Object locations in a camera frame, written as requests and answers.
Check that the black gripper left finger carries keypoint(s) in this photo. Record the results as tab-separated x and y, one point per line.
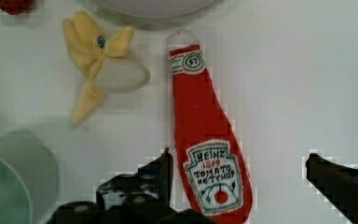
146	192

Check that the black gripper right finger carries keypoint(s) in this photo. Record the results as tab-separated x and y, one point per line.
337	183

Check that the red felt ketchup bottle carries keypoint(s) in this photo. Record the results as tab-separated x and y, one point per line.
210	163

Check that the mint green cup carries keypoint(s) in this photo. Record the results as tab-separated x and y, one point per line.
28	178

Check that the yellow felt banana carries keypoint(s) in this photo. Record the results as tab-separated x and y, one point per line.
101	60

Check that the grey round plate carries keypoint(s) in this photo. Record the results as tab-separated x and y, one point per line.
151	14

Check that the red felt strawberry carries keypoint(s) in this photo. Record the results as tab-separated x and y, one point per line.
15	7

